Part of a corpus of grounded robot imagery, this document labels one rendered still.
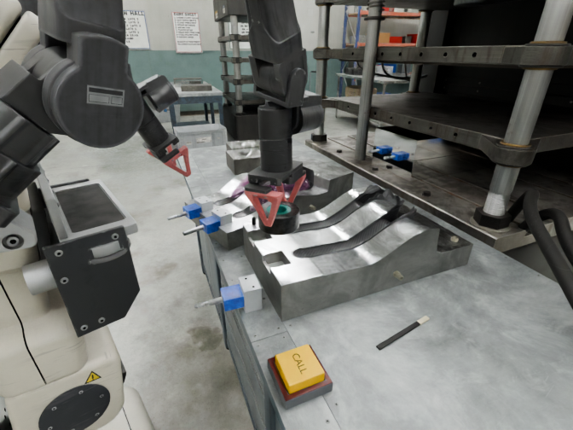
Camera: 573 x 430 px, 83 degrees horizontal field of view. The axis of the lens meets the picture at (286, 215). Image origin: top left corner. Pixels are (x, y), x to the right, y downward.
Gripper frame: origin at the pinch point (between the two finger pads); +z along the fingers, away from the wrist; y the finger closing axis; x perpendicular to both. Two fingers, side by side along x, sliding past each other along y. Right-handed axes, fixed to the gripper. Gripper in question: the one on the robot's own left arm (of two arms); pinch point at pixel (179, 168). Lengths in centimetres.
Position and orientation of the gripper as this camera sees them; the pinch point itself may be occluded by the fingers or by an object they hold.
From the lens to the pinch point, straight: 91.4
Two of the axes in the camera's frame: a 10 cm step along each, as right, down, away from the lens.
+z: 3.5, 6.7, 6.6
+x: -6.9, 6.6, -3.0
